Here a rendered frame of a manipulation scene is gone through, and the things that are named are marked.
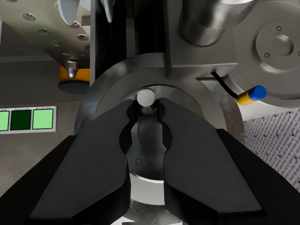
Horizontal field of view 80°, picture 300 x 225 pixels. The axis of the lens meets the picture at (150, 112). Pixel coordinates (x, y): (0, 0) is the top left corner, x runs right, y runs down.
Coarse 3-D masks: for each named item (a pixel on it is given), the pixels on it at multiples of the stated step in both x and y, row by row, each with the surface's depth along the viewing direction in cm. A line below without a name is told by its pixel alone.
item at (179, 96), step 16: (128, 96) 14; (160, 96) 14; (176, 96) 14; (144, 128) 14; (160, 128) 14; (144, 144) 14; (160, 144) 13; (128, 160) 13; (144, 160) 13; (160, 160) 13; (144, 176) 13; (160, 176) 13
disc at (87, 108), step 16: (128, 64) 16; (144, 64) 16; (160, 64) 16; (96, 80) 16; (112, 80) 16; (208, 80) 16; (96, 96) 16; (224, 96) 16; (80, 112) 16; (224, 112) 16; (240, 112) 16; (80, 128) 16; (240, 128) 15; (144, 208) 15; (160, 208) 15; (160, 224) 14
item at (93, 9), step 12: (96, 0) 19; (96, 12) 19; (96, 24) 19; (108, 24) 25; (120, 24) 35; (96, 36) 19; (108, 36) 24; (120, 36) 34; (96, 48) 18; (108, 48) 24; (120, 48) 34; (96, 60) 18; (108, 60) 24; (120, 60) 33; (96, 72) 18
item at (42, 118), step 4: (36, 112) 49; (40, 112) 49; (44, 112) 49; (48, 112) 49; (36, 116) 49; (40, 116) 49; (44, 116) 49; (48, 116) 49; (36, 120) 49; (40, 120) 49; (44, 120) 49; (48, 120) 49; (36, 124) 49; (40, 124) 49; (44, 124) 49; (48, 124) 48; (36, 128) 48; (40, 128) 48
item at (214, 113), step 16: (128, 80) 16; (144, 80) 16; (160, 80) 16; (176, 80) 16; (192, 80) 16; (112, 96) 16; (192, 96) 16; (208, 96) 15; (96, 112) 15; (208, 112) 15; (224, 128) 15; (144, 192) 14; (160, 192) 14
